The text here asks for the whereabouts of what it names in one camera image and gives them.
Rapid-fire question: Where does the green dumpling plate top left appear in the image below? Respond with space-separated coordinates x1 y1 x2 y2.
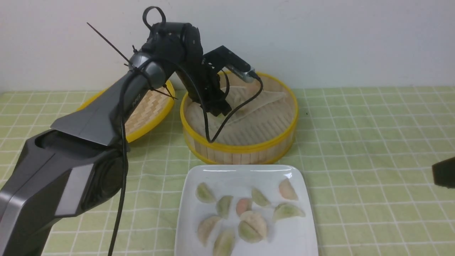
196 182 216 204

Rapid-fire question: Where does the white dumpling plate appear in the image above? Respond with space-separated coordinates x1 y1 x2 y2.
240 210 268 240
197 215 222 247

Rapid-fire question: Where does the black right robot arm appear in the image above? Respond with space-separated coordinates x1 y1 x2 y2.
431 157 455 188

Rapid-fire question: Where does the bamboo steamer basket yellow rim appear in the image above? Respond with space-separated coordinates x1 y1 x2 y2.
180 73 299 164

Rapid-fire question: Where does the green dumpling plate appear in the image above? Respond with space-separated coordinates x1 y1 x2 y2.
251 187 272 208
272 203 306 222
196 182 216 204
216 196 233 219
212 228 235 256

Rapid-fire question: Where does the white steamer liner cloth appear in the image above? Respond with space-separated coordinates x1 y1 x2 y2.
184 85 295 146

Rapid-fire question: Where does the green checkered tablecloth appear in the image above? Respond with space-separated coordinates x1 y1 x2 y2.
0 86 455 256

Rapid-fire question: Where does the green dumpling plate bottom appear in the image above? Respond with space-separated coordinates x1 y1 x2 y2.
212 228 235 256

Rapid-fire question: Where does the green dumpling plate top centre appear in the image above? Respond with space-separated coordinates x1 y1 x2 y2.
251 187 272 208

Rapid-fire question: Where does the green dumpling plate middle left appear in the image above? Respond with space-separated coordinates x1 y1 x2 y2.
216 196 233 219

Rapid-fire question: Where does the green dumpling under white one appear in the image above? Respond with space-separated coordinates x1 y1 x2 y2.
238 220 263 244

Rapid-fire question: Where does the pink dumpling plate top right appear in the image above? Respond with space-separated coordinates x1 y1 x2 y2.
278 179 299 201

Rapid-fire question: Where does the pink dumpling plate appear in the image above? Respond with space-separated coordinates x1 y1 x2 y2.
236 198 252 217
278 179 299 201

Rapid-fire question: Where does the white dumpling plate lower left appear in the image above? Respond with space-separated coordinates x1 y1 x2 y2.
197 215 222 247

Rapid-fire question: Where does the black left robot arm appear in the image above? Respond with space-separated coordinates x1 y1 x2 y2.
1 21 250 256

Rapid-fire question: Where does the green dumpling plate right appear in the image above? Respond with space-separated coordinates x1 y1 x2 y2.
272 203 306 222

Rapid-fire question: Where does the white square plate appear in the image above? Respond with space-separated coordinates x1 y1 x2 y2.
174 164 319 256

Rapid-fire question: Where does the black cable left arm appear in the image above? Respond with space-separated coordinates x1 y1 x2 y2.
107 59 264 256

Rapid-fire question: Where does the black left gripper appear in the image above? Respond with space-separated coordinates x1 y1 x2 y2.
185 60 232 117

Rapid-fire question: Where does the white dumpling plate centre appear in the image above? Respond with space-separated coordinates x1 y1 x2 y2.
240 210 268 240

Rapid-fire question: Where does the pink dumpling plate centre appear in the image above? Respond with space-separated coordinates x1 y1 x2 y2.
236 198 252 217

